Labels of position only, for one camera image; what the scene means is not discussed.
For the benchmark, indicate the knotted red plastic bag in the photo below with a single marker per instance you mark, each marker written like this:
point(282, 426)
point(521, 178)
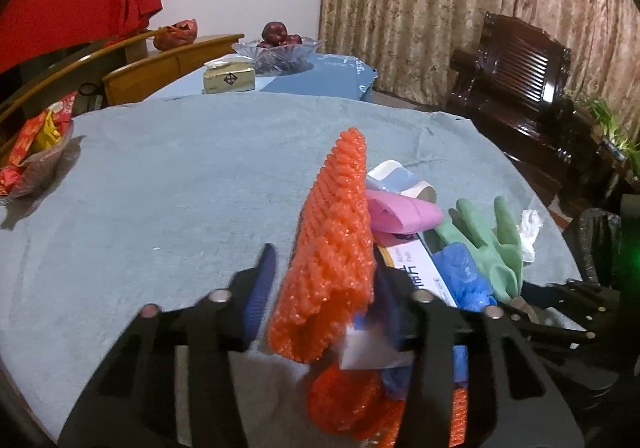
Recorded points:
point(175, 36)

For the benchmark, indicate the wooden chair backs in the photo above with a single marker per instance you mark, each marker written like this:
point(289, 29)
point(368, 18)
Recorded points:
point(60, 73)

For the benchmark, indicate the trash bin with black bag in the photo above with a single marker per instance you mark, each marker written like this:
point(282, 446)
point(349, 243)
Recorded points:
point(595, 238)

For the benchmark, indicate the crumpled white tissue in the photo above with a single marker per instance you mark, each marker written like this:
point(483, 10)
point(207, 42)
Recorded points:
point(530, 228)

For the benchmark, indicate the dark wooden side table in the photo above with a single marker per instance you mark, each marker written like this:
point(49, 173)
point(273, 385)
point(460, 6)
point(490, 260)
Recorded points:
point(615, 178)

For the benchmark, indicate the yellow tissue pack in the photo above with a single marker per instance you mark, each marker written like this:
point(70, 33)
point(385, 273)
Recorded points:
point(225, 78)

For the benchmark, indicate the dark wooden armchair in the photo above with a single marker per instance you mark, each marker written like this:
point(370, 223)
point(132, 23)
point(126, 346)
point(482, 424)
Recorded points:
point(515, 68)

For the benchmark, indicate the green potted plant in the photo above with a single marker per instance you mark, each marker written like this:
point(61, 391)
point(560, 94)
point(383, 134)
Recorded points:
point(607, 121)

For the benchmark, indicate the grey table cloth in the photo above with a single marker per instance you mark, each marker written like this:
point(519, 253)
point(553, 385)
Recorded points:
point(175, 208)

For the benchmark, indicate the dark red apple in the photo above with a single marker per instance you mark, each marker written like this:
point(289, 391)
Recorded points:
point(273, 32)
point(293, 39)

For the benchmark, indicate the yellow snack packet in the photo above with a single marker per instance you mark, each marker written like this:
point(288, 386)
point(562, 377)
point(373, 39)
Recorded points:
point(47, 131)

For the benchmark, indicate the beige patterned curtain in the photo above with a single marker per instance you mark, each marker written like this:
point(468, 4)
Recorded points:
point(425, 3)

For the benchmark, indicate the green rubber glove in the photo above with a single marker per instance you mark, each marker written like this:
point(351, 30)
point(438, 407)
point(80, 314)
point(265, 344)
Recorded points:
point(500, 258)

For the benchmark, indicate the orange foam fruit net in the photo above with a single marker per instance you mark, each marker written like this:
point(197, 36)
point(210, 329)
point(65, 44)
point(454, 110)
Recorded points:
point(345, 403)
point(330, 248)

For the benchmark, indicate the red snack packet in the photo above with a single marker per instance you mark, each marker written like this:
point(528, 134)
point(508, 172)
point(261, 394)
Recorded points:
point(30, 138)

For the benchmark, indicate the white paper scrap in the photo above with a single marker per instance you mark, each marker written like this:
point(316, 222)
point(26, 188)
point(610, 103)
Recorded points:
point(365, 348)

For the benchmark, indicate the white cardboard box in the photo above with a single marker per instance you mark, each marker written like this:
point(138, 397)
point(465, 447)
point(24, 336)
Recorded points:
point(405, 258)

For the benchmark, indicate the blue table cloth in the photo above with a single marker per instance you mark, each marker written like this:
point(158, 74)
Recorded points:
point(320, 78)

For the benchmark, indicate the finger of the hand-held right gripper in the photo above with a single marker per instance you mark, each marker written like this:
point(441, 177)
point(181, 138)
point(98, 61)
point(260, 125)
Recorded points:
point(555, 325)
point(580, 295)

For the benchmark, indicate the blue and white tape roll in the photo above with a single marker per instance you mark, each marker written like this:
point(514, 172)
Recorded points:
point(395, 176)

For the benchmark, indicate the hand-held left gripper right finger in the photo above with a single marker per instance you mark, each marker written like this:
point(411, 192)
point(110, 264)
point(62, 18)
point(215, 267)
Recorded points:
point(392, 313)

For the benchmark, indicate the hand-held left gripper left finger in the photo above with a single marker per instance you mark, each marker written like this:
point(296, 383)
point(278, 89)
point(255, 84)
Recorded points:
point(262, 288)

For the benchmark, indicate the light wooden chair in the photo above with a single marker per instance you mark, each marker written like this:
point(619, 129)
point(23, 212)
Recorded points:
point(165, 66)

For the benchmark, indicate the glass fruit bowl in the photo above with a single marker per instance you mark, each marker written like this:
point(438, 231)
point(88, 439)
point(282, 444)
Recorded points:
point(275, 59)

